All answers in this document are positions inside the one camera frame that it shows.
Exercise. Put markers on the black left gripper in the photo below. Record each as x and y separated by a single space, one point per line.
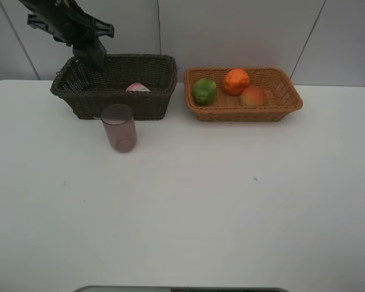
66 22

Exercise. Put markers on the pink spray bottle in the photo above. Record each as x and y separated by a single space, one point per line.
137 87

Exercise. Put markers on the green lime fruit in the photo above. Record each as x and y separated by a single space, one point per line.
204 91

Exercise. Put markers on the orange tangerine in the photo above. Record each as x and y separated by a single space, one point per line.
236 81

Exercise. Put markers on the red yellow mango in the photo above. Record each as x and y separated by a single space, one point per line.
254 97

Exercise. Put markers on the black pump dispenser bottle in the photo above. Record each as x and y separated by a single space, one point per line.
91 55

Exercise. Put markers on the dark brown wicker basket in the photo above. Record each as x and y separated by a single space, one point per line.
88 93

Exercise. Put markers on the translucent pink plastic cup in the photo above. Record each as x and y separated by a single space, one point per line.
118 122

